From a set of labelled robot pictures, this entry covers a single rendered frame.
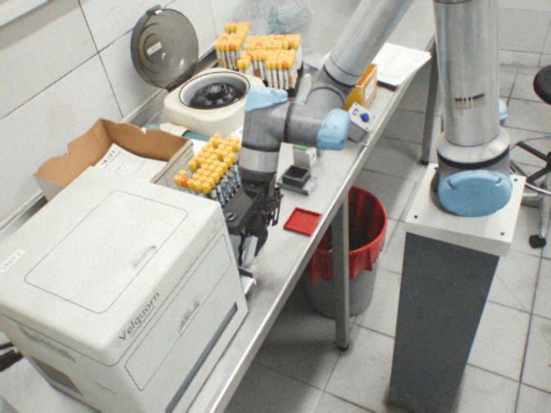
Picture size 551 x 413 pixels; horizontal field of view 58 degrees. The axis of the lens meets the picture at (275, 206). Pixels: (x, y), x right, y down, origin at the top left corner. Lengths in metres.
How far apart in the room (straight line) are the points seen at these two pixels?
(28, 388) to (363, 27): 0.88
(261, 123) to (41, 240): 0.41
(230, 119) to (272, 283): 0.49
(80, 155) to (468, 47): 0.93
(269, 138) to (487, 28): 0.39
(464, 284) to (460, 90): 0.55
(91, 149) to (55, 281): 0.65
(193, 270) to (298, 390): 1.18
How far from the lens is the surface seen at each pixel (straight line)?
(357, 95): 1.41
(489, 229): 1.08
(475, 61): 0.78
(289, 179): 1.19
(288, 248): 1.08
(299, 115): 0.89
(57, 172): 1.29
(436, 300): 1.29
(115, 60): 1.47
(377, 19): 0.90
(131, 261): 0.72
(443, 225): 1.08
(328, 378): 1.89
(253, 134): 0.90
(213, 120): 1.30
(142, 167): 1.29
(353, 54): 0.93
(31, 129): 1.31
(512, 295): 2.18
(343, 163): 1.28
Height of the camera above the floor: 1.68
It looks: 43 degrees down
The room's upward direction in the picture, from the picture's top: 8 degrees counter-clockwise
